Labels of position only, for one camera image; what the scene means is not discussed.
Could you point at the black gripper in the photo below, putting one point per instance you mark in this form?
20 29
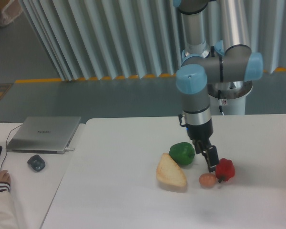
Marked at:
200 133

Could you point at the green bell pepper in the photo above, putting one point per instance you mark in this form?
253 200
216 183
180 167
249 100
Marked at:
182 153

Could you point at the red bell pepper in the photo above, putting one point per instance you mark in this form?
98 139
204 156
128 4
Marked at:
225 170

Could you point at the brown egg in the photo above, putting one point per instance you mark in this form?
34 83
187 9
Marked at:
207 180

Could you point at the triangular toasted bread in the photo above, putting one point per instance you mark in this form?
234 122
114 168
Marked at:
168 172

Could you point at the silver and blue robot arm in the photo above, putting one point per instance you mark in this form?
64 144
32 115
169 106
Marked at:
230 60

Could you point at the white striped sleeve forearm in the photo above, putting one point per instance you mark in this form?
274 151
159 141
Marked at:
8 218

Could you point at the person's hand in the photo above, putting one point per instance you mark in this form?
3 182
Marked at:
5 177

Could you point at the silver closed laptop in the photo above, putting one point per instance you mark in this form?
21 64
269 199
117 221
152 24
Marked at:
44 134

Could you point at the white pleated curtain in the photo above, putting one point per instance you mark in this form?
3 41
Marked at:
113 38

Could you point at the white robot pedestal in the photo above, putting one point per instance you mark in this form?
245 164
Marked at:
229 98

